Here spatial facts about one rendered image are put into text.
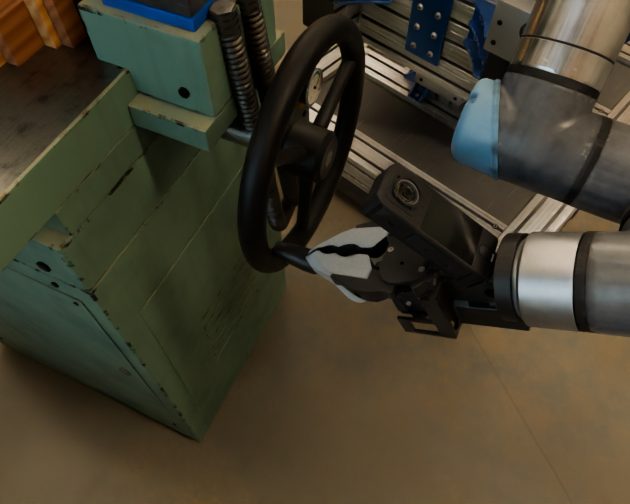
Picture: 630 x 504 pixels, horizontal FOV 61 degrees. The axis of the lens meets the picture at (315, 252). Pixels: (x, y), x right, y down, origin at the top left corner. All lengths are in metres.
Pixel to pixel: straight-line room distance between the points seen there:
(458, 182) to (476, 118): 0.95
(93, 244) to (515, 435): 1.04
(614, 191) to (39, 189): 0.48
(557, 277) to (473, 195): 0.99
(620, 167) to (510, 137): 0.08
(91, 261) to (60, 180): 0.12
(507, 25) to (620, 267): 0.61
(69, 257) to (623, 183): 0.52
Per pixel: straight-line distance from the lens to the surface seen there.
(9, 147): 0.56
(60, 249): 0.60
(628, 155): 0.47
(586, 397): 1.46
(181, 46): 0.53
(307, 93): 0.89
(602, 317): 0.42
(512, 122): 0.46
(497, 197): 1.41
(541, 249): 0.42
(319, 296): 1.42
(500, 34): 0.97
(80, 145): 0.57
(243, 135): 0.62
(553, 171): 0.47
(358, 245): 0.51
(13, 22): 0.63
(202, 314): 0.97
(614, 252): 0.41
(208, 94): 0.55
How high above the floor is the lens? 1.26
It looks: 57 degrees down
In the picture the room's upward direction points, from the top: straight up
